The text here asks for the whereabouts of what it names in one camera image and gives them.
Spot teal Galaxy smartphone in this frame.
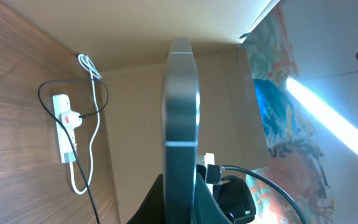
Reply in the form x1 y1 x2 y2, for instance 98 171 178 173
162 40 200 223

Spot white power strip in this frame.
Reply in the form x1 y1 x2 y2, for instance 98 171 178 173
52 94 76 163

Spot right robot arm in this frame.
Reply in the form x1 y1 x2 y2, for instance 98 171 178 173
213 175 256 224

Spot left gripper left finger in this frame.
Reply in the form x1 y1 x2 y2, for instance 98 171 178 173
127 174 164 224

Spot black USB charger cable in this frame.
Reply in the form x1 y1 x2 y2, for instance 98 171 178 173
37 78 109 224

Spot white USB charger plug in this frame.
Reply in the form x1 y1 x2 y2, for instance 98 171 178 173
60 110 82 129

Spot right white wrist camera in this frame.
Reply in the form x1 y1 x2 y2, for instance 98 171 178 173
196 152 222 194

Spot bright ceiling light strip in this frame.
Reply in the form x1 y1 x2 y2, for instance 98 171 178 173
286 77 358 155

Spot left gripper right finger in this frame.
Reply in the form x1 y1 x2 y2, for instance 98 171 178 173
194 173 231 224

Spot white cables at corner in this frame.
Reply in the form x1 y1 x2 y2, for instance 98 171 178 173
78 53 103 80

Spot white power strip cord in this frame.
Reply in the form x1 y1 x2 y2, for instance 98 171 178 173
68 70 102 195

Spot right black camera cable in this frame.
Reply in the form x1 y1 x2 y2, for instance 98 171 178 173
219 164 307 224

